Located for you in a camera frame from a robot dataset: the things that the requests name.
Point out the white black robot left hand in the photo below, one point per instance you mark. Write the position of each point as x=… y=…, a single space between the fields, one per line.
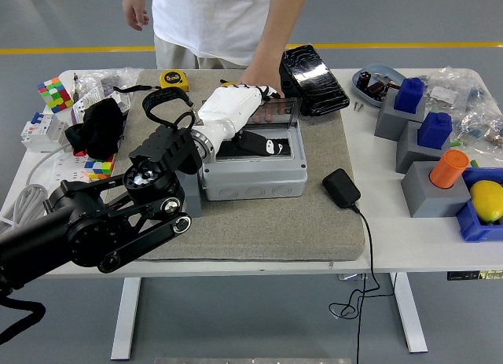
x=228 y=108

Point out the person's left hand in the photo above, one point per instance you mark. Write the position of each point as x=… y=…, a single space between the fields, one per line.
x=259 y=77

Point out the person's right hand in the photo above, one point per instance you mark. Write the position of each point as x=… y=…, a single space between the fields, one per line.
x=133 y=12

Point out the grey junction box clear lid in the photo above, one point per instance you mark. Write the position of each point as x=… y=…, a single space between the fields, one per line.
x=255 y=183

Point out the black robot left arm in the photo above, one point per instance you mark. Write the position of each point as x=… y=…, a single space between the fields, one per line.
x=118 y=222

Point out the person's left forearm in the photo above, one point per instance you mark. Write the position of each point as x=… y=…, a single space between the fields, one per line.
x=275 y=37

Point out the glossy black case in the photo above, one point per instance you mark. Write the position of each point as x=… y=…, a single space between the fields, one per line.
x=314 y=81

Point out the square yellow tape measure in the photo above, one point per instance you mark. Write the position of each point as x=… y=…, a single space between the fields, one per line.
x=173 y=81

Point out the person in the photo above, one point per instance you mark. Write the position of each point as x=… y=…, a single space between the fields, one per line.
x=212 y=22

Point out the clear plastic bag pile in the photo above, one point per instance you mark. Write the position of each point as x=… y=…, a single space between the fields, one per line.
x=98 y=81

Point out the grey block with round hole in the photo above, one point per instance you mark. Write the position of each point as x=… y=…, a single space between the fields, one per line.
x=194 y=199

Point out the black capacitor in dish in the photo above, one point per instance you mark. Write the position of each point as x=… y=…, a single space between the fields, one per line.
x=364 y=79

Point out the blue-grey oval dish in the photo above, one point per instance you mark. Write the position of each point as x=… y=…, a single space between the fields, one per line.
x=363 y=93

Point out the large multicolour puzzle cube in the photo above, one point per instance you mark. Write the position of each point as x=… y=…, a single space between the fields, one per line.
x=55 y=94

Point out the brown capacitor in dish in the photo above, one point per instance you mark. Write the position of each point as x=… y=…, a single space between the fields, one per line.
x=376 y=89

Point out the black cloth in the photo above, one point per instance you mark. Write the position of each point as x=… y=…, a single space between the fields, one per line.
x=98 y=128

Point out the grey-brown mat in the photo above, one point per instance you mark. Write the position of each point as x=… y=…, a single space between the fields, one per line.
x=255 y=230

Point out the grey block holder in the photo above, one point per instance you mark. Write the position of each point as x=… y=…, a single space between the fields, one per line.
x=387 y=122
x=408 y=155
x=422 y=199

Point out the black power adapter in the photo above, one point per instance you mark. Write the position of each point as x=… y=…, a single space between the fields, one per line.
x=341 y=188

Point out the small multicolour puzzle cube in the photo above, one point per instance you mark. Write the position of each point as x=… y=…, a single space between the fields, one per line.
x=100 y=168

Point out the blue block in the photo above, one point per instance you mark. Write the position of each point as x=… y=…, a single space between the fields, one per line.
x=408 y=94
x=434 y=130

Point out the white circuit breaker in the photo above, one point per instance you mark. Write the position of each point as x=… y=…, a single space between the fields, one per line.
x=41 y=132

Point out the clear plastic parts bag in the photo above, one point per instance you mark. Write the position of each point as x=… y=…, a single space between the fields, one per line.
x=479 y=124
x=448 y=89

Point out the white table leg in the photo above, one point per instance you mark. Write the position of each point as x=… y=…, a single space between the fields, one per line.
x=410 y=317
x=125 y=320

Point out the yellow mango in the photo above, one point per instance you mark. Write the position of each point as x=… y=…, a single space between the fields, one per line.
x=487 y=201

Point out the blue plastic bin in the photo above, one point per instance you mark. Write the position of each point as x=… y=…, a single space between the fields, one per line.
x=471 y=226

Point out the black table control panel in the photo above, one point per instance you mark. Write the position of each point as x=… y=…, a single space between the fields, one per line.
x=471 y=275

